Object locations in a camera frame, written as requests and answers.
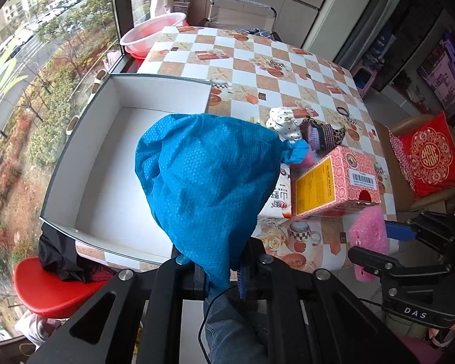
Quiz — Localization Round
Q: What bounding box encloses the brown wooden chair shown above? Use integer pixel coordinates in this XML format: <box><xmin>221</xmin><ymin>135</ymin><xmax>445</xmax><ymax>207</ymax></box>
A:
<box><xmin>374</xmin><ymin>112</ymin><xmax>455</xmax><ymax>212</ymax></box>

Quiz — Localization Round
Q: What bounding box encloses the red patterned carton box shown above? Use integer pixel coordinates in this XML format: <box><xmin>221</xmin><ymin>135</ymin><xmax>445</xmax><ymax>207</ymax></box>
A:
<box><xmin>292</xmin><ymin>146</ymin><xmax>381</xmax><ymax>219</ymax></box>

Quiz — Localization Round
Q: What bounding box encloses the purple knitted cuff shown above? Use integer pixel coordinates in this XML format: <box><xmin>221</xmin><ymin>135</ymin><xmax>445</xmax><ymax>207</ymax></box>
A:
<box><xmin>300</xmin><ymin>117</ymin><xmax>345</xmax><ymax>151</ymax></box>

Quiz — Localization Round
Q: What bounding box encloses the red plastic stool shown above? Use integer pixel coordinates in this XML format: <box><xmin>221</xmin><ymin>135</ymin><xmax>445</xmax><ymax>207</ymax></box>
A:
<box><xmin>13</xmin><ymin>257</ymin><xmax>112</xmax><ymax>319</ymax></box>

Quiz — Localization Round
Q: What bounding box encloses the white open cardboard box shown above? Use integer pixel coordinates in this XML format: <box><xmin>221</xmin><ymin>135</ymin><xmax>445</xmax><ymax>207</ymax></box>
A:
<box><xmin>41</xmin><ymin>73</ymin><xmax>212</xmax><ymax>268</ymax></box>

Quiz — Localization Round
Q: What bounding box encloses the red embroidered cushion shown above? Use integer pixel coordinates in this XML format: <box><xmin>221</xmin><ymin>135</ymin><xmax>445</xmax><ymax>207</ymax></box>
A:
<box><xmin>389</xmin><ymin>112</ymin><xmax>455</xmax><ymax>199</ymax></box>

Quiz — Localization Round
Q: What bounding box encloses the orange floral tissue pack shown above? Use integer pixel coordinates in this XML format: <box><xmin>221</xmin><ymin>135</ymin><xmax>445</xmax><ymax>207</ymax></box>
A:
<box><xmin>258</xmin><ymin>163</ymin><xmax>292</xmax><ymax>221</ymax></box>

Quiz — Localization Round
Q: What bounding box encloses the blue mesh cloth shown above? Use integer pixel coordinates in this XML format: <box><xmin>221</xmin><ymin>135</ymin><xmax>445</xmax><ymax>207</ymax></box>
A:
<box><xmin>281</xmin><ymin>139</ymin><xmax>311</xmax><ymax>165</ymax></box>

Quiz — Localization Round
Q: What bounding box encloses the cream polka dot scrunchie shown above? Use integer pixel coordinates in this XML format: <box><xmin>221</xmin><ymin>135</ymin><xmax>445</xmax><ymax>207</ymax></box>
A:
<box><xmin>265</xmin><ymin>107</ymin><xmax>302</xmax><ymax>142</ymax></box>

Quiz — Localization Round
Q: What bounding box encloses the plaid cloth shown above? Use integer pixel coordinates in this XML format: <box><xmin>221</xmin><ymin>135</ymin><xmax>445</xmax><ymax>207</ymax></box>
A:
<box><xmin>237</xmin><ymin>28</ymin><xmax>276</xmax><ymax>40</ymax></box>

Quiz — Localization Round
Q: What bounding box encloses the pink foam block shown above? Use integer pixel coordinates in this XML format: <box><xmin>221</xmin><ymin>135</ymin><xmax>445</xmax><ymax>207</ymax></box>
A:
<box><xmin>347</xmin><ymin>205</ymin><xmax>390</xmax><ymax>284</ymax></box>

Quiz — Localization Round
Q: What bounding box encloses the pink plastic basin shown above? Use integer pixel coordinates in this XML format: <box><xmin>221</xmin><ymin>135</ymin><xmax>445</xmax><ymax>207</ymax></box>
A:
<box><xmin>120</xmin><ymin>12</ymin><xmax>186</xmax><ymax>58</ymax></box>

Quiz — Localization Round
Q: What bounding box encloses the blue mesh cloth ball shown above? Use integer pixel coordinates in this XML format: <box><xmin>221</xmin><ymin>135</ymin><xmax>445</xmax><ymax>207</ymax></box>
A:
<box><xmin>135</xmin><ymin>114</ymin><xmax>287</xmax><ymax>288</ymax></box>

